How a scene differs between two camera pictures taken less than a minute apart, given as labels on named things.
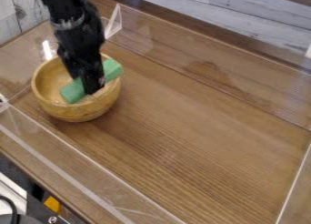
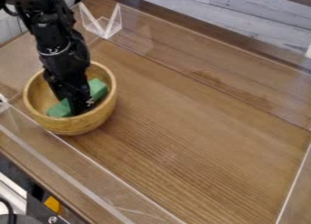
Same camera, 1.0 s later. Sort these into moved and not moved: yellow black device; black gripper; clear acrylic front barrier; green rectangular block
Moved: green rectangular block; black gripper
Not moved: yellow black device; clear acrylic front barrier
